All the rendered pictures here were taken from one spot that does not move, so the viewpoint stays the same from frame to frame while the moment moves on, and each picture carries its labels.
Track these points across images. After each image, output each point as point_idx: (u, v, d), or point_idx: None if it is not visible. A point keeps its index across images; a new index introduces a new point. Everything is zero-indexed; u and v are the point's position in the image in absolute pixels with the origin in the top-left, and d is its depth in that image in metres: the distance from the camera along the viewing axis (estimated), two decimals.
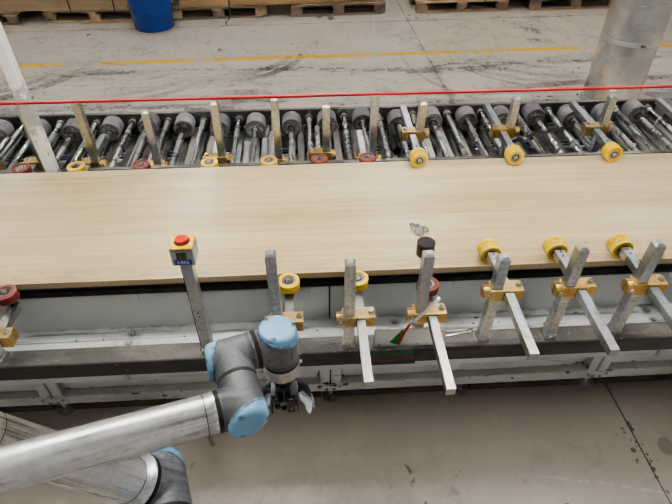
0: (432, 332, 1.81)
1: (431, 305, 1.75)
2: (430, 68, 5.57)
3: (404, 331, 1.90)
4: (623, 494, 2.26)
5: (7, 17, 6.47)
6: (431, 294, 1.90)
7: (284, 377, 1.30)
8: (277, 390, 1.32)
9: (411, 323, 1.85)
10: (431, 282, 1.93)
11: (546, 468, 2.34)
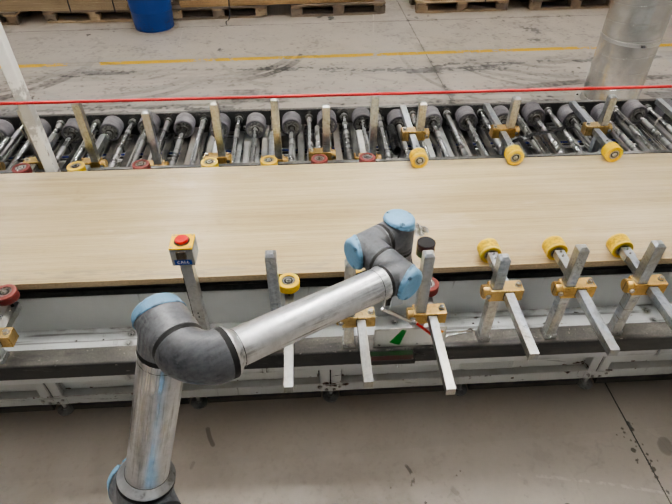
0: (432, 332, 1.81)
1: (389, 313, 1.77)
2: (430, 68, 5.57)
3: (422, 328, 1.90)
4: (623, 494, 2.26)
5: (7, 17, 6.47)
6: (431, 294, 1.90)
7: None
8: None
9: (411, 324, 1.86)
10: (431, 282, 1.93)
11: (546, 468, 2.34)
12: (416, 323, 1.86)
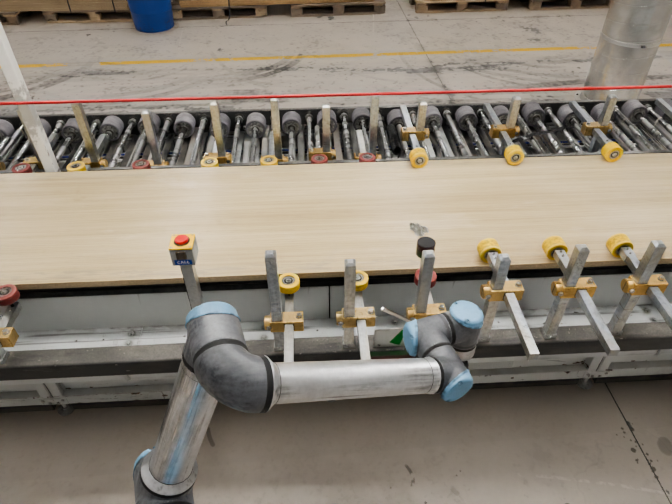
0: None
1: (389, 313, 1.77)
2: (430, 68, 5.57)
3: None
4: (623, 494, 2.26)
5: (7, 17, 6.47)
6: (429, 286, 1.93)
7: (466, 355, 1.49)
8: None
9: None
10: None
11: (546, 468, 2.34)
12: None
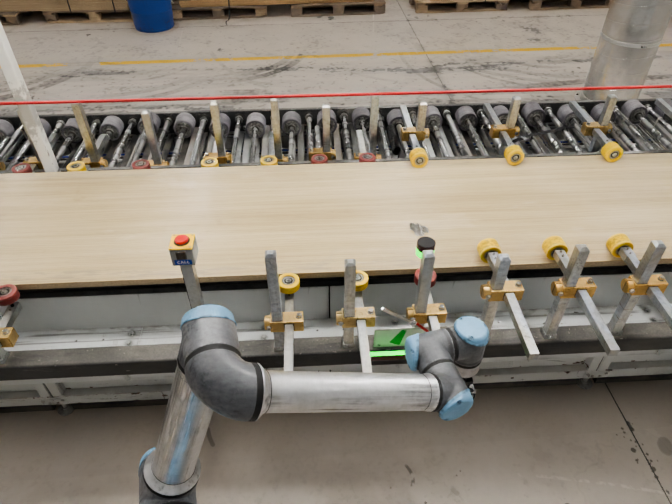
0: (429, 321, 1.85)
1: (389, 313, 1.77)
2: (430, 68, 5.57)
3: (422, 328, 1.90)
4: (623, 494, 2.26)
5: (7, 17, 6.47)
6: None
7: (470, 371, 1.45)
8: None
9: (411, 324, 1.86)
10: None
11: (546, 468, 2.34)
12: (416, 323, 1.86)
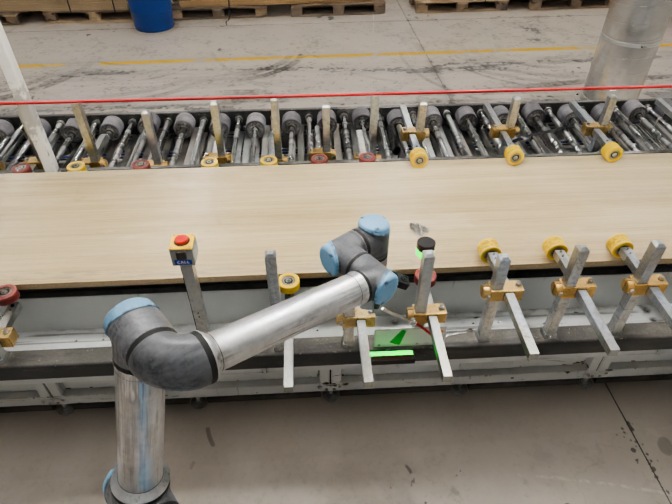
0: (429, 321, 1.85)
1: (389, 313, 1.77)
2: (430, 68, 5.57)
3: (422, 328, 1.90)
4: (623, 494, 2.26)
5: (7, 17, 6.47)
6: None
7: None
8: None
9: (411, 324, 1.86)
10: None
11: (546, 468, 2.34)
12: (416, 323, 1.86)
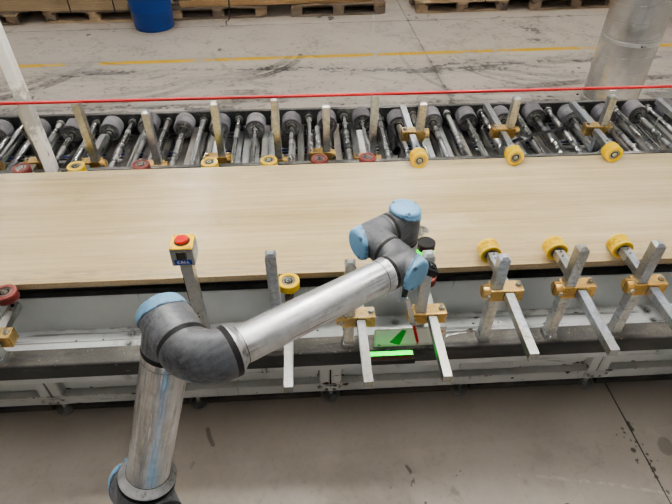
0: (429, 321, 1.85)
1: (408, 305, 1.75)
2: (430, 68, 5.57)
3: (414, 331, 1.91)
4: (623, 494, 2.26)
5: (7, 17, 6.47)
6: None
7: None
8: None
9: (411, 324, 1.86)
10: None
11: (546, 468, 2.34)
12: (415, 324, 1.86)
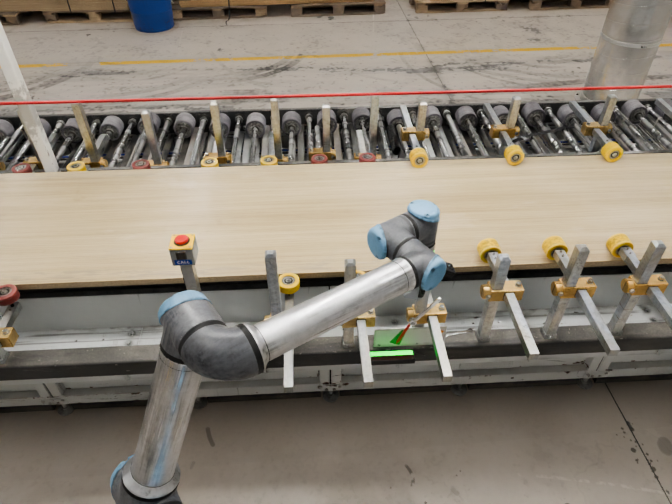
0: (429, 321, 1.85)
1: (432, 305, 1.75)
2: (430, 68, 5.57)
3: (404, 331, 1.90)
4: (623, 494, 2.26)
5: (7, 17, 6.47)
6: None
7: None
8: None
9: (411, 323, 1.85)
10: None
11: (546, 468, 2.34)
12: None
